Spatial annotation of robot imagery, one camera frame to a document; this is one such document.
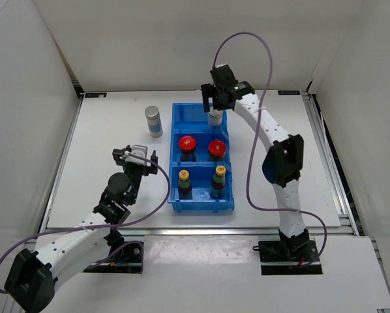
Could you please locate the silver-capped spice shaker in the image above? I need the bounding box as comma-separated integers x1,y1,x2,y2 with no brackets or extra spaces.
207,108,224,129
145,106,163,138

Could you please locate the yellow-capped sauce bottle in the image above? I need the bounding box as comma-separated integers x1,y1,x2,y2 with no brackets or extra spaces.
209,165,226,199
178,170,192,200

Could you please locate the red-capped sauce jar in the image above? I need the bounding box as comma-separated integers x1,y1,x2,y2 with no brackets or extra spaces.
178,135,197,162
208,139,227,162

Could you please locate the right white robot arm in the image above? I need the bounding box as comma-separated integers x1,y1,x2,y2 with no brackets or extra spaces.
201,65,309,261

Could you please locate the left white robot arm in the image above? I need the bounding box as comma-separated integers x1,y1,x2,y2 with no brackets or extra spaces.
4,145,158,312

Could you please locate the blue three-compartment plastic bin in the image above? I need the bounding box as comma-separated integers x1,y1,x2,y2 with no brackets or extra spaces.
168,103,235,213

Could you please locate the right black corner label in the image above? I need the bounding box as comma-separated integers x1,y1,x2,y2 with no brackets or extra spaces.
278,90,301,96

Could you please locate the black corner label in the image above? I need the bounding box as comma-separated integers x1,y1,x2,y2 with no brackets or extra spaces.
84,93,107,98
278,90,301,96

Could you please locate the left black corner label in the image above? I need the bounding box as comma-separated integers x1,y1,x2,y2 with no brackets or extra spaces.
84,93,107,98

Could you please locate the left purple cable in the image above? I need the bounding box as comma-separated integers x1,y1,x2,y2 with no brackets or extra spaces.
0,153,172,294

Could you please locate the purple cable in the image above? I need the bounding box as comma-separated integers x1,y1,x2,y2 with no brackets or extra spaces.
212,31,328,268
0,153,172,294

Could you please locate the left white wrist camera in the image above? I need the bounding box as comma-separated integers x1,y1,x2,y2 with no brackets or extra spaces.
124,145,147,165

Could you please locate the front aluminium rail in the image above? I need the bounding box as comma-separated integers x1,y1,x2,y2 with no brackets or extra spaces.
43,227,359,236

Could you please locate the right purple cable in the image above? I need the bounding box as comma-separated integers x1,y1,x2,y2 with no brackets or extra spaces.
212,31,328,268

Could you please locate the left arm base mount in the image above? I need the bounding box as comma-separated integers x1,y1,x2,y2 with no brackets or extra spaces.
84,241,144,274

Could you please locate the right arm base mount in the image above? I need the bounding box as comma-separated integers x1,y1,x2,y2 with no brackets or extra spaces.
252,241,323,276

